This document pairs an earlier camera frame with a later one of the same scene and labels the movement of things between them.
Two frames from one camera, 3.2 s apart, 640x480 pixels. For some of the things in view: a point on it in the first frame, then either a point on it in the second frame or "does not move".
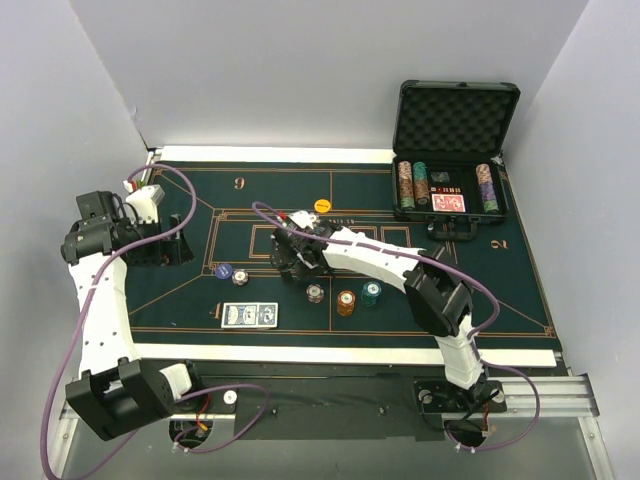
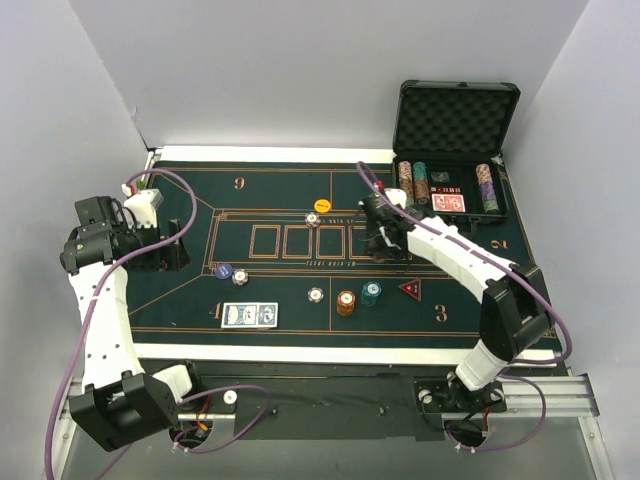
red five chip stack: [346, 303] does not move
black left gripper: [163, 248] does not move
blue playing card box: [249, 315] does not move
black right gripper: [288, 255] -> [379, 230]
